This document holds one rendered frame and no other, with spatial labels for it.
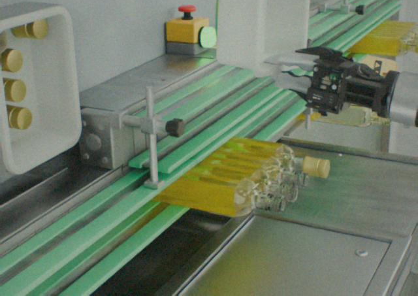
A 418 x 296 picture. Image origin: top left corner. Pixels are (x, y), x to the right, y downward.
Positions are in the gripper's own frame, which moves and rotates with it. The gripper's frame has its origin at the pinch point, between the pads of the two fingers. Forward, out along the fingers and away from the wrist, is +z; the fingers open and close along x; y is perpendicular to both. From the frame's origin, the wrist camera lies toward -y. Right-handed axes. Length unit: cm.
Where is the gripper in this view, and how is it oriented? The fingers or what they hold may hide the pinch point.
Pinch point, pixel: (272, 65)
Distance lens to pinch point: 113.7
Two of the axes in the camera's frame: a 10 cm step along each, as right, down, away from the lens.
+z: -8.8, -2.6, 3.9
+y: -4.5, 2.3, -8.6
